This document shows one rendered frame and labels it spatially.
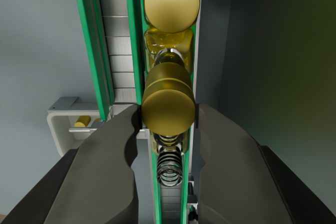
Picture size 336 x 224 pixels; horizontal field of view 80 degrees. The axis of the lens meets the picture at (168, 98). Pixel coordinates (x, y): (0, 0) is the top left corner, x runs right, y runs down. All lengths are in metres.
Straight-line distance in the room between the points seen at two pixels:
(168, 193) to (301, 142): 0.53
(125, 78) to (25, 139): 0.51
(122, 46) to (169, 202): 0.52
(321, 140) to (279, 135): 0.06
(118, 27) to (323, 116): 0.36
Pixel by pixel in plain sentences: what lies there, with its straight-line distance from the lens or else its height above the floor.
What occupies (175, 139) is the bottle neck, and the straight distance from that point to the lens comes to 0.20.
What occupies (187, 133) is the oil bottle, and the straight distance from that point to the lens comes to 0.27.
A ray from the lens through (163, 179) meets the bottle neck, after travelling 0.25.
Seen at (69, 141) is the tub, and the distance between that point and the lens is 0.73.
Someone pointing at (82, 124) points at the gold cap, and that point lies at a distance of 0.64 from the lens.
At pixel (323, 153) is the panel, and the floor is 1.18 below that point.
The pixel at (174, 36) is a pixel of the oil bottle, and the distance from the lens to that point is 0.21.
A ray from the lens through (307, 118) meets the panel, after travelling 0.21.
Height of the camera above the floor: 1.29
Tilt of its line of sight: 62 degrees down
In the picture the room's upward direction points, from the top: 179 degrees counter-clockwise
